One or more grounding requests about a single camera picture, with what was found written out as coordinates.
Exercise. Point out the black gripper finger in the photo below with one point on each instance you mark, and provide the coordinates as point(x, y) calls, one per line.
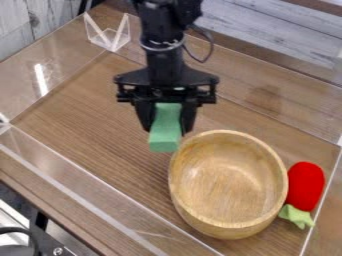
point(187, 116)
point(145, 109)

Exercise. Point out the brown wooden bowl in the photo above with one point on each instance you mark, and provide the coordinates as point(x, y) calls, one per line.
point(227, 181)

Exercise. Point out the black metal stand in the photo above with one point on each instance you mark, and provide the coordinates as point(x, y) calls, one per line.
point(50, 247)

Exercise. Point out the clear acrylic corner bracket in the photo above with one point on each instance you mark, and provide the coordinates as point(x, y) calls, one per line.
point(111, 39)

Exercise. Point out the green rectangular block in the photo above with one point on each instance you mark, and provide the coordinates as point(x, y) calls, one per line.
point(166, 131)

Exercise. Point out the red plush strawberry toy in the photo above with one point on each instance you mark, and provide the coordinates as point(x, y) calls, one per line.
point(306, 184)

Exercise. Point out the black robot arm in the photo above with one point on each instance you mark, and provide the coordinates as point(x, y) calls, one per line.
point(165, 20)

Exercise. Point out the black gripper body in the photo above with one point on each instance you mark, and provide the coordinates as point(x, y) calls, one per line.
point(166, 81)

